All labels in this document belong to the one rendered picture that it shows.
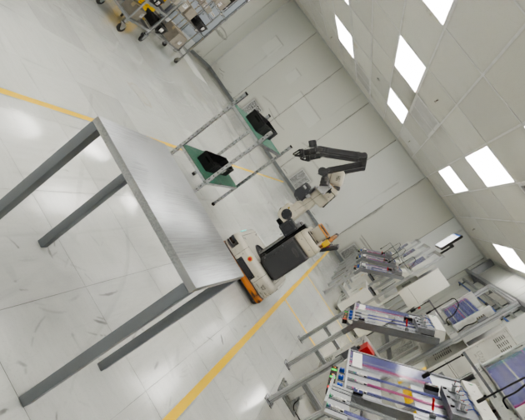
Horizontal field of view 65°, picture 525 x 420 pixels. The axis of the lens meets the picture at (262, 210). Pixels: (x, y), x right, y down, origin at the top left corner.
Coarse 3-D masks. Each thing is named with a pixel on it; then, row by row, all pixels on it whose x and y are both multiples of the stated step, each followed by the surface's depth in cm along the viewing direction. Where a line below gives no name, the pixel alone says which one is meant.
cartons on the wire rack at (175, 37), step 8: (176, 0) 658; (216, 0) 711; (224, 0) 725; (184, 8) 682; (192, 8) 694; (192, 16) 711; (168, 24) 728; (168, 32) 729; (176, 32) 726; (168, 40) 730; (176, 40) 739; (184, 40) 756
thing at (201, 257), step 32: (96, 128) 143; (128, 128) 160; (64, 160) 148; (128, 160) 142; (160, 160) 168; (160, 192) 148; (192, 192) 178; (64, 224) 194; (160, 224) 133; (192, 224) 156; (192, 256) 140; (224, 256) 165; (192, 288) 128; (224, 288) 171; (128, 320) 134; (160, 320) 176; (96, 352) 137; (128, 352) 180
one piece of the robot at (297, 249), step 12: (300, 228) 391; (312, 228) 416; (276, 240) 402; (288, 240) 373; (300, 240) 370; (312, 240) 370; (264, 252) 400; (276, 252) 376; (288, 252) 373; (300, 252) 370; (312, 252) 368; (264, 264) 378; (276, 264) 376; (288, 264) 373; (300, 264) 373; (276, 276) 376
